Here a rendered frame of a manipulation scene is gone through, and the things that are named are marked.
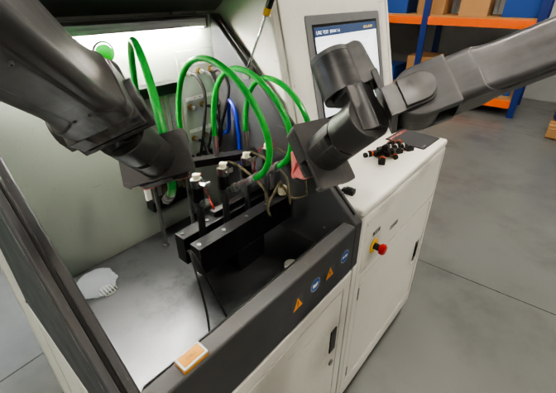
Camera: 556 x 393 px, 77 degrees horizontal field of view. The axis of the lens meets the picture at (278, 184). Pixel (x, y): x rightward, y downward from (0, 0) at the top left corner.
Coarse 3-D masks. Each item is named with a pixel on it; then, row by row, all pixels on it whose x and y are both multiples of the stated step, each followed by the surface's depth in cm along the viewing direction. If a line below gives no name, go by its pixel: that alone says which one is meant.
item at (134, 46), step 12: (132, 36) 63; (132, 48) 69; (132, 60) 74; (144, 60) 56; (132, 72) 76; (144, 72) 55; (156, 96) 54; (156, 108) 53; (156, 120) 53; (168, 192) 60
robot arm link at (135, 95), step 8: (120, 72) 43; (128, 80) 34; (128, 88) 33; (136, 88) 37; (136, 96) 34; (136, 104) 34; (144, 104) 36; (144, 112) 35; (152, 120) 38; (48, 128) 32; (136, 128) 38; (144, 128) 38; (56, 136) 33; (120, 136) 37; (128, 136) 38; (64, 144) 34; (104, 144) 37; (112, 144) 38; (88, 152) 37
